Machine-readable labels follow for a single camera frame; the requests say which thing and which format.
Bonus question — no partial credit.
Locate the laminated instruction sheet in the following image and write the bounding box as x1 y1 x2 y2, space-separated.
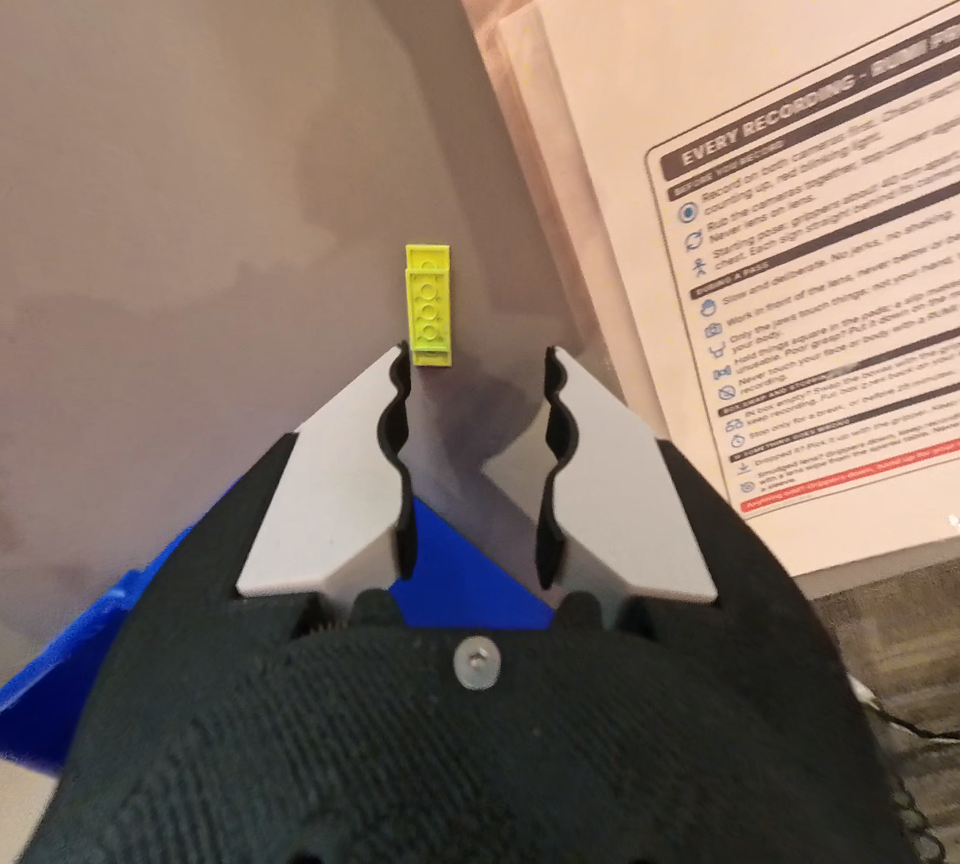
459 0 960 580

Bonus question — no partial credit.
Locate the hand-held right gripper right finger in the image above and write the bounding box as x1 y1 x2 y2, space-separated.
536 345 719 614

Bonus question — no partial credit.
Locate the long lime toy plate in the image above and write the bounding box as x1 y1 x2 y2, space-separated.
405 244 456 369

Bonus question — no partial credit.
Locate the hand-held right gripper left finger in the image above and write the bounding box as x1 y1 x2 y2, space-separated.
236 343 417 618

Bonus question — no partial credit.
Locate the blue storage bin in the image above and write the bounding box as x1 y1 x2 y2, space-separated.
0 482 556 779

